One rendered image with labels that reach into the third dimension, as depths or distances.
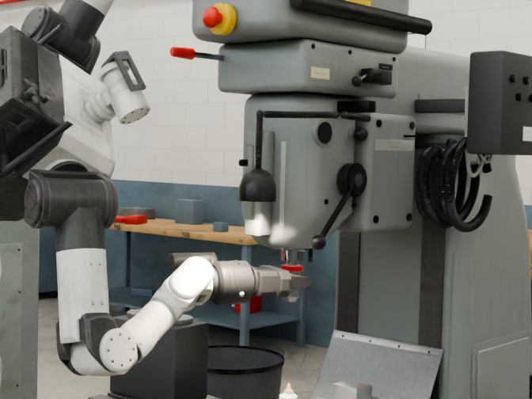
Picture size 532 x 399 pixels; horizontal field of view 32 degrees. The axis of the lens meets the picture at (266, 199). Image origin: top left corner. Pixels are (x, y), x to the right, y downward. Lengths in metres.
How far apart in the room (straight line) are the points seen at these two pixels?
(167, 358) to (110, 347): 0.57
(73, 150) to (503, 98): 0.86
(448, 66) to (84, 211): 0.98
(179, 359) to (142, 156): 6.53
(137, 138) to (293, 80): 6.97
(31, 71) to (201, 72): 6.39
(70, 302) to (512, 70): 0.99
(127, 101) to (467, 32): 4.96
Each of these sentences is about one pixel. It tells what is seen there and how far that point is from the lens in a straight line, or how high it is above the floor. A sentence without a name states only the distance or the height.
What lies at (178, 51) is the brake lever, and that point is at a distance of 1.87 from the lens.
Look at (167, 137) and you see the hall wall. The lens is 8.46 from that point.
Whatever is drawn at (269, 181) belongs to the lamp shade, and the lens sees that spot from 1.78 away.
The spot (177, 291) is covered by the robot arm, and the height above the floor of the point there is 1.24.
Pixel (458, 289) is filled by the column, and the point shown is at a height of 1.20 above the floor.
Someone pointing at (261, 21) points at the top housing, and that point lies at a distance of 1.78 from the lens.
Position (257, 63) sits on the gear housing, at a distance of 1.90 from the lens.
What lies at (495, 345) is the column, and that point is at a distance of 2.38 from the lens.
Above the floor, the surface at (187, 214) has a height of 0.97.
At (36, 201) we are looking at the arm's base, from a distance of 1.72.
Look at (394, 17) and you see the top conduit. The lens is 1.99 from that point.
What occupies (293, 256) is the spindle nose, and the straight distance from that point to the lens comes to 1.97.
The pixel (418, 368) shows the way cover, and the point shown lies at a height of 1.01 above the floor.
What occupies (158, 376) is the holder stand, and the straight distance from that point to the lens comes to 2.29.
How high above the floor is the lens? 1.51
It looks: 3 degrees down
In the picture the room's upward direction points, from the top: 1 degrees clockwise
